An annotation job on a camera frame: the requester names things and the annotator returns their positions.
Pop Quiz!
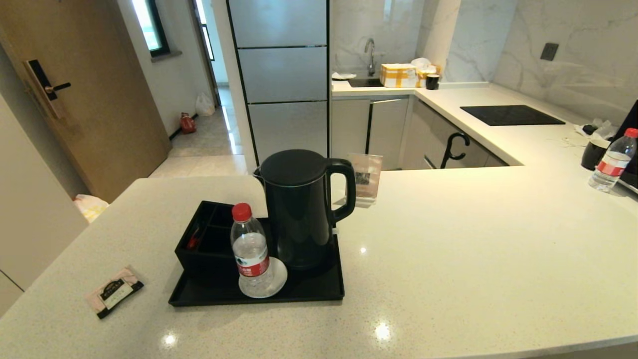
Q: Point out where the black electric kettle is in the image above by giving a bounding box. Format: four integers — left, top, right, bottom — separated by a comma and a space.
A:
253, 149, 357, 271

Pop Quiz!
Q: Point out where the chrome faucet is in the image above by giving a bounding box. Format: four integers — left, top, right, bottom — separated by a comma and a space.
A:
364, 38, 377, 77

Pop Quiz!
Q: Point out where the crumpled clear wrapper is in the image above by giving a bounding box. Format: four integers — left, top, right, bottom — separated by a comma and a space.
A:
574, 119, 619, 141

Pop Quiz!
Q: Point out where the yellow white plastic bag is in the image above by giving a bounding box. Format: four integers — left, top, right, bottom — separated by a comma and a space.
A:
74, 194, 110, 223

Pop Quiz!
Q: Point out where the black induction cooktop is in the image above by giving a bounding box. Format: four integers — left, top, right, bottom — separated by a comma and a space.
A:
460, 105, 566, 127

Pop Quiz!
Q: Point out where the brown wooden door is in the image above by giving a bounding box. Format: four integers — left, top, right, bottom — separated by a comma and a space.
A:
0, 0, 172, 203

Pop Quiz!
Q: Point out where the grey refrigerator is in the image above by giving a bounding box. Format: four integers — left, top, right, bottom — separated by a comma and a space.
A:
227, 0, 331, 168

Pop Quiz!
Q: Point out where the black door lock handle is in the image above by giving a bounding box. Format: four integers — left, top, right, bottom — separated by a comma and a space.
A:
25, 60, 72, 119

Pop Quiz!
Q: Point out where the acrylic QR code sign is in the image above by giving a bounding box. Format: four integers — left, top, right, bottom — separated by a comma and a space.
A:
346, 153, 383, 209

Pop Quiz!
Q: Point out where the pink black tea packet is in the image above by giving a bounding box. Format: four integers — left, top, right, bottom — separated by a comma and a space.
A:
86, 267, 145, 320

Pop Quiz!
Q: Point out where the black mug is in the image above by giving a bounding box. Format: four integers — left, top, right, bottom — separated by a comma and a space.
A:
581, 139, 611, 172

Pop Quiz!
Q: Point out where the grey kitchen base cabinet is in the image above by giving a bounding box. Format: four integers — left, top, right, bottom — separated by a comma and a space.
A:
331, 96, 509, 171

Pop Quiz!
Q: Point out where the cardboard box yellow tape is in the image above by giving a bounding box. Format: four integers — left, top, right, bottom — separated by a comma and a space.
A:
380, 63, 418, 89

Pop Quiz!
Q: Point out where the black compartment organizer box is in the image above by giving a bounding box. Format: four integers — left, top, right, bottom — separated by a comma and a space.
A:
175, 200, 241, 280

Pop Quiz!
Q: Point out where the small box yellow tape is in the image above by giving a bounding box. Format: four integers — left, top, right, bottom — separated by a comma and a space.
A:
416, 66, 443, 88

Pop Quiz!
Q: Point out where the black curved hook handle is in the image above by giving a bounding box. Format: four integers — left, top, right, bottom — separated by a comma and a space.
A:
441, 132, 471, 170

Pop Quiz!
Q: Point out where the black framed window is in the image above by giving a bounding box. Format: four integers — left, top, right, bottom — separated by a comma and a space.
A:
131, 0, 171, 58

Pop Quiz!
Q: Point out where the clear water bottle red cap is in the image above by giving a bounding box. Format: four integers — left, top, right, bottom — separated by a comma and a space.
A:
588, 128, 638, 193
230, 202, 275, 296

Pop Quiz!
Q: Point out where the white round saucer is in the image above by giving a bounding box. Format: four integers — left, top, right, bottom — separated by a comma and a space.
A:
238, 257, 288, 299

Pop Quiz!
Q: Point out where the black rectangular serving tray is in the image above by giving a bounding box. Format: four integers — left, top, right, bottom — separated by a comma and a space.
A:
168, 215, 345, 307

